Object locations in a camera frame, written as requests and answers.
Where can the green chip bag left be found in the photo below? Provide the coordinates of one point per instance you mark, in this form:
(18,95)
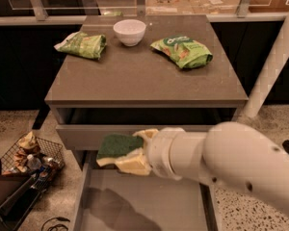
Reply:
(82,45)

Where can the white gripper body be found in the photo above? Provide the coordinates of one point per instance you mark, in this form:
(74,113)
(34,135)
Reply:
(158,152)

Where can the grey open middle drawer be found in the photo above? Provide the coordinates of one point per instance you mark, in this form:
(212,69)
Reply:
(108,200)

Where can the white ceramic bowl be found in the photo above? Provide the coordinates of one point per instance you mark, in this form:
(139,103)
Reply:
(129,31)

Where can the wire basket with trash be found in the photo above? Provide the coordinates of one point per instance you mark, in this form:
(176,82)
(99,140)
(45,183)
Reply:
(40,158)

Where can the green chip bag right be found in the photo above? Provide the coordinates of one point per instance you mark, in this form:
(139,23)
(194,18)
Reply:
(185,52)

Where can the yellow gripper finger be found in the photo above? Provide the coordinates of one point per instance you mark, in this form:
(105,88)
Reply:
(135,162)
(146,134)

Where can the grey drawer cabinet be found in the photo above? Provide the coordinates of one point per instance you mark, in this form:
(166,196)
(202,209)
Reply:
(141,77)

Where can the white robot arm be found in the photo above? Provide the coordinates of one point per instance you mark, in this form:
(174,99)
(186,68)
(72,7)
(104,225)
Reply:
(230,155)

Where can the grey top drawer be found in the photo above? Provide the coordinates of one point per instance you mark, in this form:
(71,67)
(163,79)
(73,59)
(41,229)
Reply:
(85,129)

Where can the dark bin lower left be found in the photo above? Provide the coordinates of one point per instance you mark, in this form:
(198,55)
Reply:
(16,199)

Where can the green chip bag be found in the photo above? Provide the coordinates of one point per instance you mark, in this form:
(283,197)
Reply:
(185,52)
(82,45)

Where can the green and yellow sponge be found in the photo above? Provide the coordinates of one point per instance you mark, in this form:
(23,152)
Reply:
(115,146)

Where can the plastic bottle in basket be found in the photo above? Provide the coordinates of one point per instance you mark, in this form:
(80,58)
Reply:
(33,163)

